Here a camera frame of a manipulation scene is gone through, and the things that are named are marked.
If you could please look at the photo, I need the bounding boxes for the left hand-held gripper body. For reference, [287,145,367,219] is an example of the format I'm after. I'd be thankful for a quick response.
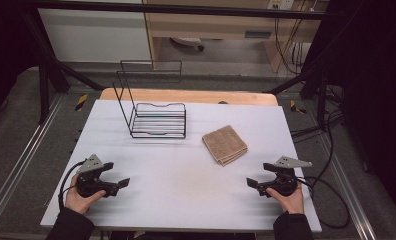
[75,153,120,198]

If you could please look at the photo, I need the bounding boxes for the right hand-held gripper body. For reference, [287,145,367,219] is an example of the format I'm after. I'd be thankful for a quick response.
[257,155,313,198]

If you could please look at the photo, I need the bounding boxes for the brown towel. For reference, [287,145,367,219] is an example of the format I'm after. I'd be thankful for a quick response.
[201,124,249,167]

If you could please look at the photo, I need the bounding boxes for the black wire rack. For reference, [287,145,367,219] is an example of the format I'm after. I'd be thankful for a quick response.
[112,59,187,140]

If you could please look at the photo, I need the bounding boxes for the person's right hand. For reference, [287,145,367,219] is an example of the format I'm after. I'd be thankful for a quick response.
[265,182,305,215]

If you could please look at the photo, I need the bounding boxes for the person's left hand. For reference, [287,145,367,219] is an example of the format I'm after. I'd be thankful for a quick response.
[64,173,107,215]

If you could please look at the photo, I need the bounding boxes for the white table mat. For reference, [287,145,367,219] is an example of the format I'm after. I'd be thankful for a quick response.
[40,99,323,233]

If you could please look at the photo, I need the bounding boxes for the yellow black floor tape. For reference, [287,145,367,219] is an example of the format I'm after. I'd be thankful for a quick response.
[289,99,307,115]
[74,94,89,112]

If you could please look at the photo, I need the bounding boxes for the black metal stand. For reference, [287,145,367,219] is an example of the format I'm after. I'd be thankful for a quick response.
[269,63,332,132]
[20,9,104,125]

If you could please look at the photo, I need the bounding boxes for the white cabinet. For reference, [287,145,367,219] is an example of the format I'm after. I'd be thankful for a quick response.
[37,8,153,63]

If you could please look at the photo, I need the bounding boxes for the office chair base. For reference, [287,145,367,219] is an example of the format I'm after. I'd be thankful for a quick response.
[170,37,206,52]

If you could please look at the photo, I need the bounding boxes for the wooden desk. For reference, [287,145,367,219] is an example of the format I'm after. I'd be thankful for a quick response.
[142,0,330,73]

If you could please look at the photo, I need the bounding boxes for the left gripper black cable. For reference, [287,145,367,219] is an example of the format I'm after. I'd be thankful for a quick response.
[58,159,87,211]

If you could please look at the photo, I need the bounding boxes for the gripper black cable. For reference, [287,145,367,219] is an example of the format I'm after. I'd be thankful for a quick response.
[58,159,87,211]
[297,176,351,230]

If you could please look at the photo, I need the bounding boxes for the bundle of floor cables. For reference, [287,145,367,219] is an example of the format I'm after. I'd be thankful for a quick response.
[290,84,346,143]

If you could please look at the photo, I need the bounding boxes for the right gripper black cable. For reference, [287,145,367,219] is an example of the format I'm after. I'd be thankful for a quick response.
[297,176,351,230]

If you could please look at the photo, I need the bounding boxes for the aluminium floor rail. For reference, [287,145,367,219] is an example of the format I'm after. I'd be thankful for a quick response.
[319,133,377,240]
[0,96,64,228]

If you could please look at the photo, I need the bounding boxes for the hanging desk cables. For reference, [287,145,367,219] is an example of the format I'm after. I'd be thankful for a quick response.
[274,16,308,76]

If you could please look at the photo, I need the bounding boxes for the white wall socket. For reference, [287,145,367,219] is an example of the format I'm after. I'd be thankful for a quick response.
[267,0,295,10]

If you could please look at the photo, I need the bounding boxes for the black frame crossbar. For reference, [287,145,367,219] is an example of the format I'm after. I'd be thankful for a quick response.
[19,0,330,21]

